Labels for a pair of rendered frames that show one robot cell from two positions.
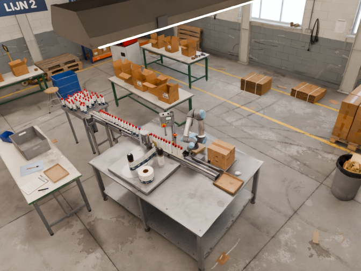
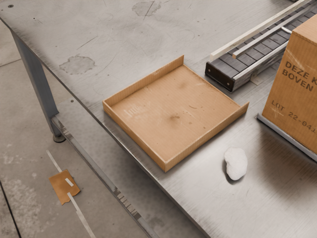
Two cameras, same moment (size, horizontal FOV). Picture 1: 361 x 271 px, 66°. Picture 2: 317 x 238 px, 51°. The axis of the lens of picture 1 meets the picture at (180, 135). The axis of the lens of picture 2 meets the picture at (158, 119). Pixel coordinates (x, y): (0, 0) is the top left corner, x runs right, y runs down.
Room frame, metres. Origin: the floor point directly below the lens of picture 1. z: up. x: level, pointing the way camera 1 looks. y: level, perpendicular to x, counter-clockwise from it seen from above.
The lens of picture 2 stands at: (2.55, -1.18, 1.53)
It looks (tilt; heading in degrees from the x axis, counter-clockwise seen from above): 50 degrees down; 97
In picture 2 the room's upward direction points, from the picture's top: straight up
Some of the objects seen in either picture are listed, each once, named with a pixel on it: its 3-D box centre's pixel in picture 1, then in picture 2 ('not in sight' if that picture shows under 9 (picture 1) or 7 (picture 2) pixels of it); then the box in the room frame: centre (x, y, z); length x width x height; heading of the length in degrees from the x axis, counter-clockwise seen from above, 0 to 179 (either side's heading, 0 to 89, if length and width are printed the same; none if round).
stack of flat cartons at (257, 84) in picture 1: (255, 83); not in sight; (6.68, -2.12, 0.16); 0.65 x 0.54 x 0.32; 44
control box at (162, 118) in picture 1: (166, 119); not in sight; (3.32, 0.19, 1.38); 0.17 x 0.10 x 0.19; 103
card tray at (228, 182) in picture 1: (228, 182); (175, 106); (2.52, -0.57, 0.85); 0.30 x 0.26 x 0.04; 48
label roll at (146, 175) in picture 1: (146, 175); not in sight; (2.67, 0.49, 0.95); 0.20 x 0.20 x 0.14
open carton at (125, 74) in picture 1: (130, 75); not in sight; (6.02, 1.04, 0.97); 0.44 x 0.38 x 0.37; 134
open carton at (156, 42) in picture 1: (157, 40); not in sight; (8.46, 0.45, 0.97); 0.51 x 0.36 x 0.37; 133
